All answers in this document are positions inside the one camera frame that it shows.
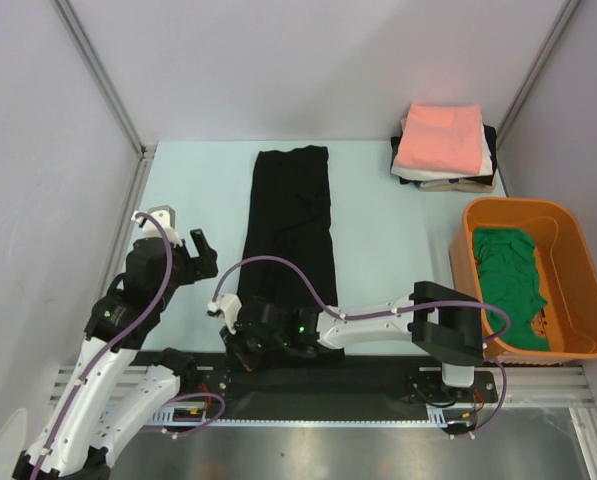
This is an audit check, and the black t shirt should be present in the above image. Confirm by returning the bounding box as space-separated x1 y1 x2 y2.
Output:
237 146 338 309
390 125 498 186

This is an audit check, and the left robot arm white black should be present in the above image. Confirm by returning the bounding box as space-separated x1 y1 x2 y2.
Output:
12 229 224 479

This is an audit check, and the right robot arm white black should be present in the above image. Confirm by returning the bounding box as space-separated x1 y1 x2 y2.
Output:
208 281 483 401

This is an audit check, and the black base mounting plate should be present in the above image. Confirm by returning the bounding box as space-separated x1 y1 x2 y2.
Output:
127 349 499 406

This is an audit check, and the beige folded t shirt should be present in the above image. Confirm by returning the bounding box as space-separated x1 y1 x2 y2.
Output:
418 177 497 193

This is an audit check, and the green t shirt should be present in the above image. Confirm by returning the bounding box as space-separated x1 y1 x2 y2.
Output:
473 228 549 351

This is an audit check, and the pink folded t shirt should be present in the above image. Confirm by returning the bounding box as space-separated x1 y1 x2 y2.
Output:
395 103 483 175

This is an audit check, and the black folded t shirt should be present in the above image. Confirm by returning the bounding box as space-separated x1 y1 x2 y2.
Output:
390 125 498 186

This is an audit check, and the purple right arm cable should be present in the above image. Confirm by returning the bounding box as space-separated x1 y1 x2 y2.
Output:
212 255 509 441

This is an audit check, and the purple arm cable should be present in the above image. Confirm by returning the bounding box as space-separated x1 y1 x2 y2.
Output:
27 212 227 480
212 255 509 441

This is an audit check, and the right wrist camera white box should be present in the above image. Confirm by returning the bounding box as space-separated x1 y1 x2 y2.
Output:
207 294 242 335

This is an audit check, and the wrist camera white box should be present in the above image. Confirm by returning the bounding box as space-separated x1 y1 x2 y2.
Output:
131 205 183 247
207 294 242 335

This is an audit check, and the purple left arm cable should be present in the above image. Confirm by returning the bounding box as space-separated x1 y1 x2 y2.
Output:
27 212 227 480

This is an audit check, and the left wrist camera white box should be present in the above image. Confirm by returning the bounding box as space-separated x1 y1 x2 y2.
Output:
131 205 183 247

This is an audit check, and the left aluminium corner post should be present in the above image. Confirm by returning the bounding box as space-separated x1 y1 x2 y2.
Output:
50 0 152 156

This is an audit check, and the aluminium corner post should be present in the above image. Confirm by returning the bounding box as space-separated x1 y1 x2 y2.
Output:
497 0 582 147
50 0 152 156

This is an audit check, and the slotted cable duct rail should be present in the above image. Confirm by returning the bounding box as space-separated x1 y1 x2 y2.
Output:
146 403 474 430

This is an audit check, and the aluminium frame rail front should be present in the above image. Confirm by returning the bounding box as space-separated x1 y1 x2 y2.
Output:
48 365 595 408

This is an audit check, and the right aluminium corner post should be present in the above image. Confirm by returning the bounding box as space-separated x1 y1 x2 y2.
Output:
497 0 582 147

